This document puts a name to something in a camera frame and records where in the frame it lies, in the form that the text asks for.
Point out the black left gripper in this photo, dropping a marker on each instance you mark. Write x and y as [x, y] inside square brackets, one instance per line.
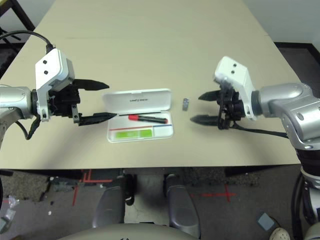
[63, 102]

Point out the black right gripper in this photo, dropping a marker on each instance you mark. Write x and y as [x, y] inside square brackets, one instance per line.
[231, 107]

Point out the small dark binder clip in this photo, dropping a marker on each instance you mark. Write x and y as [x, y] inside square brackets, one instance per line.
[185, 103]

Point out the white plastic pencil case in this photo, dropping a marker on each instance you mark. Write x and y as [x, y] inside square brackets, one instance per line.
[137, 101]

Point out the green rectangular eraser box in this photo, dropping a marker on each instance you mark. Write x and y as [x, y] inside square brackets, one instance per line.
[133, 134]

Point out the red and black marker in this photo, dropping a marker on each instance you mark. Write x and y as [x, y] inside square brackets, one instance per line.
[150, 119]

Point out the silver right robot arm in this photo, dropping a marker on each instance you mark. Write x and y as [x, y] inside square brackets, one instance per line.
[287, 100]

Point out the black table underframe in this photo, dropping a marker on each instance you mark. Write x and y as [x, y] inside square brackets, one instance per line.
[150, 171]

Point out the black foam floor mat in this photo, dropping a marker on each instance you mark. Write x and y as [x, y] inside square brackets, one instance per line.
[7, 60]

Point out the grey robot left leg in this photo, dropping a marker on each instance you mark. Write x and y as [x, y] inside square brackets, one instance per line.
[110, 202]

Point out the black tripod stand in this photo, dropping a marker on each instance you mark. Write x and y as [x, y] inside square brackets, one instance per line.
[7, 33]

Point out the side table with black legs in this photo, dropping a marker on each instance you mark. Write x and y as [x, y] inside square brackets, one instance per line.
[22, 15]

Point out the grey blue floor pedal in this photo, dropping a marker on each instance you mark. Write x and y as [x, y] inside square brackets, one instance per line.
[265, 221]

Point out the clear plastic bag scrap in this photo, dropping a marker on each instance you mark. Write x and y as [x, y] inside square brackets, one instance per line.
[11, 206]

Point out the grey robot torso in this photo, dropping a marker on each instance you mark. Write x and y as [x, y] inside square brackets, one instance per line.
[125, 232]

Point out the white perforated shoe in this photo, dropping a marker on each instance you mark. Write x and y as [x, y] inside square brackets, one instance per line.
[280, 234]

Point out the grey block on floor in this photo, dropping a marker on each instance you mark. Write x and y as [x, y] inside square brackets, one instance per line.
[5, 225]

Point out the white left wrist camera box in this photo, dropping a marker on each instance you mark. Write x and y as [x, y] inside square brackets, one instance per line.
[53, 70]

